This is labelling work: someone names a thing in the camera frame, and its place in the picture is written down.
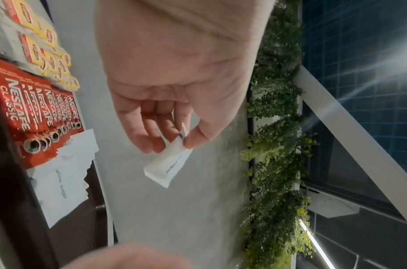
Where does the person's right hand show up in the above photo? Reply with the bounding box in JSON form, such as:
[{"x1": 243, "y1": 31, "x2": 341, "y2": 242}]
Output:
[{"x1": 60, "y1": 241, "x2": 194, "y2": 269}]

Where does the person's left hand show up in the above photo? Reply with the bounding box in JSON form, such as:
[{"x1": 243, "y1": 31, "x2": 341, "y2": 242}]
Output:
[{"x1": 93, "y1": 0, "x2": 277, "y2": 154}]

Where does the brown plastic tray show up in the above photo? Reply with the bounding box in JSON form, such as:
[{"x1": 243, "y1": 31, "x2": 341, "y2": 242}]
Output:
[{"x1": 0, "y1": 47, "x2": 116, "y2": 269}]

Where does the white sugar packet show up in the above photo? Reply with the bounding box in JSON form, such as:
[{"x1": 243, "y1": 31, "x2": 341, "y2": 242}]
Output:
[{"x1": 143, "y1": 122, "x2": 194, "y2": 189}]

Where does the row of white sugar packets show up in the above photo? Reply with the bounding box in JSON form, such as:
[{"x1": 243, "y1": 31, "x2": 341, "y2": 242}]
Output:
[{"x1": 25, "y1": 129, "x2": 99, "y2": 229}]

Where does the row of red Nescafe sachets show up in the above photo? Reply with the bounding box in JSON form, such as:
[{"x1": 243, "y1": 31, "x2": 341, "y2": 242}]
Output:
[{"x1": 0, "y1": 56, "x2": 84, "y2": 170}]

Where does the large glass window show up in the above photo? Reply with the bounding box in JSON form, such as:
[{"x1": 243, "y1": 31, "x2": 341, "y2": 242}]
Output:
[{"x1": 294, "y1": 0, "x2": 407, "y2": 269}]

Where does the green plant wall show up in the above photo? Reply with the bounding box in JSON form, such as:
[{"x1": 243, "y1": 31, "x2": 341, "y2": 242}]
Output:
[{"x1": 240, "y1": 0, "x2": 319, "y2": 269}]

